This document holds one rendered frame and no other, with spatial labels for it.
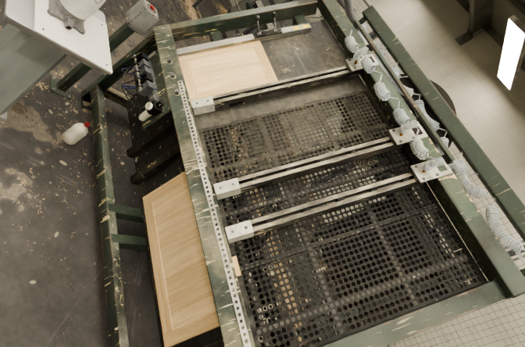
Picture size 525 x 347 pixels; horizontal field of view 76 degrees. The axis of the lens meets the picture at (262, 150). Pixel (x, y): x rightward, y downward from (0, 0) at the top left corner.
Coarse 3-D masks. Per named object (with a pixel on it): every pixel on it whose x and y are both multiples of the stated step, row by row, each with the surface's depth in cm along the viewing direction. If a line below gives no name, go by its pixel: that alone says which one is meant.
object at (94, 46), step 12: (36, 0) 151; (36, 12) 147; (36, 24) 144; (48, 24) 150; (60, 24) 157; (84, 24) 173; (96, 24) 182; (48, 36) 146; (60, 36) 153; (72, 36) 160; (84, 36) 168; (96, 36) 177; (72, 48) 155; (84, 48) 163; (96, 48) 171; (108, 48) 180; (96, 60) 166; (108, 60) 175
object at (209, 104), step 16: (368, 48) 199; (352, 64) 209; (288, 80) 206; (304, 80) 206; (320, 80) 209; (336, 80) 214; (224, 96) 199; (240, 96) 198; (256, 96) 202; (272, 96) 207; (208, 112) 200
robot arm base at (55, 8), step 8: (48, 0) 158; (56, 0) 156; (48, 8) 155; (56, 8) 156; (64, 8) 156; (56, 16) 156; (64, 16) 158; (72, 16) 159; (72, 24) 159; (80, 24) 166; (80, 32) 166
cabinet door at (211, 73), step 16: (224, 48) 226; (240, 48) 226; (256, 48) 227; (192, 64) 218; (208, 64) 219; (224, 64) 219; (240, 64) 219; (256, 64) 220; (192, 80) 211; (208, 80) 211; (224, 80) 212; (240, 80) 212; (256, 80) 212; (272, 80) 212; (192, 96) 204; (208, 96) 204
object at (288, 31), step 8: (304, 24) 238; (288, 32) 234; (296, 32) 236; (304, 32) 238; (224, 40) 227; (232, 40) 228; (240, 40) 228; (248, 40) 228; (256, 40) 231; (264, 40) 233; (184, 48) 222; (192, 48) 222; (200, 48) 223; (208, 48) 224; (216, 48) 226
